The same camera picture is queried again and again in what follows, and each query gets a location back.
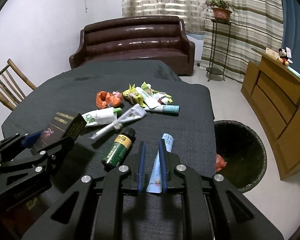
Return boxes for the green spray bottle black cap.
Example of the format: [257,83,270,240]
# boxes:
[101,127,135,169]

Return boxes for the twisted silver white tube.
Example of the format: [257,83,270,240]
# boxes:
[90,104,147,141]

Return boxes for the light blue squeezed tube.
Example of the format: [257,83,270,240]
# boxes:
[146,133,174,194]

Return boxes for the dark cigarette box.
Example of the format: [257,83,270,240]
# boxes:
[31,109,87,155]

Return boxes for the white green packet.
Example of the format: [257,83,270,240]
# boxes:
[82,107,122,127]

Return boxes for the red plastic bag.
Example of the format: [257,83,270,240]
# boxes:
[216,154,227,172]

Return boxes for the black wicker trash bin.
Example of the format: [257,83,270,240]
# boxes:
[214,120,267,193]

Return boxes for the teal white tube box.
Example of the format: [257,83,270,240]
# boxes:
[144,105,180,114]

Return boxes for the white green toothpaste tube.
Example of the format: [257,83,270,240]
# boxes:
[135,87,161,109]

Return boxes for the torn white green paper scraps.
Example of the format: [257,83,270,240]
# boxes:
[141,82,173,105]

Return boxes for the dark grey tablecloth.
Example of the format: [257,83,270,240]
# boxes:
[1,60,217,240]

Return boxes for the yellow crumpled wrapper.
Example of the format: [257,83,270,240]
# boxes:
[122,84,146,108]

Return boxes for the bamboo chair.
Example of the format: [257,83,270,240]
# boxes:
[0,59,37,111]

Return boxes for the orange crumpled wrapper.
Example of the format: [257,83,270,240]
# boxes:
[96,91,123,109]

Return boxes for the black metal plant stand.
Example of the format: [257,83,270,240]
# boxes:
[206,19,231,82]

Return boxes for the dark brown leather sofa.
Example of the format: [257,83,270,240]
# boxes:
[69,15,195,76]

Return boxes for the wooden sideboard cabinet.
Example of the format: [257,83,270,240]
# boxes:
[241,52,300,180]

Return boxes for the small cardboard box on cabinet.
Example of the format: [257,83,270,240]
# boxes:
[265,47,280,60]

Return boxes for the striped beige curtain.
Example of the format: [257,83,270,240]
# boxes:
[122,0,283,82]

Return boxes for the potted plant in terracotta pot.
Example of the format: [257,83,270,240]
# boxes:
[206,0,237,23]

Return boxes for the Mickey Mouse plush toy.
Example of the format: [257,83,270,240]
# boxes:
[276,47,293,67]

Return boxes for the blue curtain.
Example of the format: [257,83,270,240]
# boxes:
[281,0,300,74]

